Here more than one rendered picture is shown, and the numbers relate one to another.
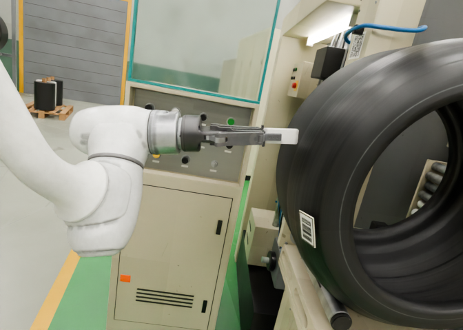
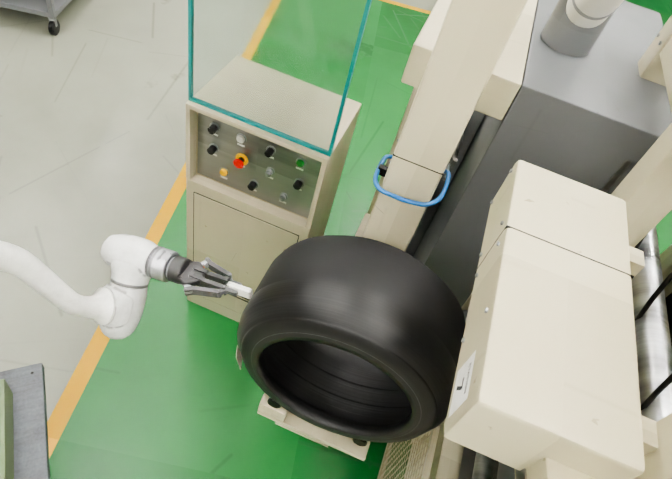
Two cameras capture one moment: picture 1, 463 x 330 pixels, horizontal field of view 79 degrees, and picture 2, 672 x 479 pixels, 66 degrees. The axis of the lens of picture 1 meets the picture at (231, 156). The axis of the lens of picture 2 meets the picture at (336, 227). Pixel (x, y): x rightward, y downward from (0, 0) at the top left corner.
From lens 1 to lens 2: 1.20 m
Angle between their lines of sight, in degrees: 34
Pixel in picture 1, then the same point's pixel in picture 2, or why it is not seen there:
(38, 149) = (73, 305)
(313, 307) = not seen: hidden behind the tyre
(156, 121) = (151, 265)
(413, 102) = (283, 331)
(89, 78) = not seen: outside the picture
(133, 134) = (135, 272)
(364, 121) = (257, 327)
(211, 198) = (276, 229)
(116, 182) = (121, 307)
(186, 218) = (252, 238)
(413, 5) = (425, 177)
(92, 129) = (112, 262)
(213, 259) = not seen: hidden behind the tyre
